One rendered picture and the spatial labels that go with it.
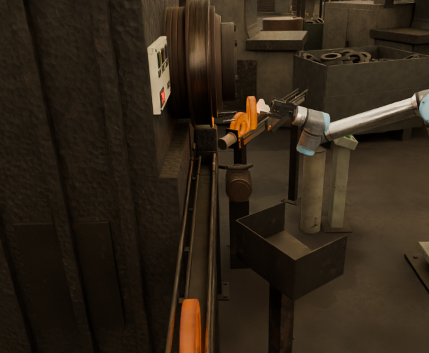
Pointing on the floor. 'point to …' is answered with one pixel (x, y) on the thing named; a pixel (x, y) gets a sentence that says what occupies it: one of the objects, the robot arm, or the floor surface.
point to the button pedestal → (338, 186)
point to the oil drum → (282, 24)
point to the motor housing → (237, 206)
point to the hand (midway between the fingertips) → (252, 108)
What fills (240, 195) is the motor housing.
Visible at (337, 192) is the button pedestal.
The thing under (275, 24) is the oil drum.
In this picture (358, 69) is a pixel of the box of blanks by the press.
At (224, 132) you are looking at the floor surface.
